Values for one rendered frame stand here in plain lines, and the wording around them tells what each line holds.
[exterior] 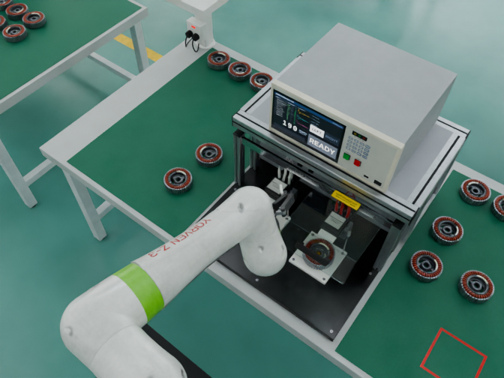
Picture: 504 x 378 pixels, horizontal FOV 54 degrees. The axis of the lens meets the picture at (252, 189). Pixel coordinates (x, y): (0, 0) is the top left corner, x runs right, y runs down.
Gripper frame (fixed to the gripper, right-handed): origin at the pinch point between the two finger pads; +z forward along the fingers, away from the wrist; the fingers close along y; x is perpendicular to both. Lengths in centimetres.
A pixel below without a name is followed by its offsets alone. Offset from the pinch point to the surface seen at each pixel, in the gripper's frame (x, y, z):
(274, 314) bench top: 42.0, 2.8, -6.7
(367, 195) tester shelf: 5.8, -32.3, -2.7
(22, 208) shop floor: 36, 140, 112
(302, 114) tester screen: -20.6, -17.2, 6.5
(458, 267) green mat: 47, -64, 8
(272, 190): 8.9, -3.6, 19.1
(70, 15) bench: -57, 88, 141
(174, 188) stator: 8.3, 34.1, 35.6
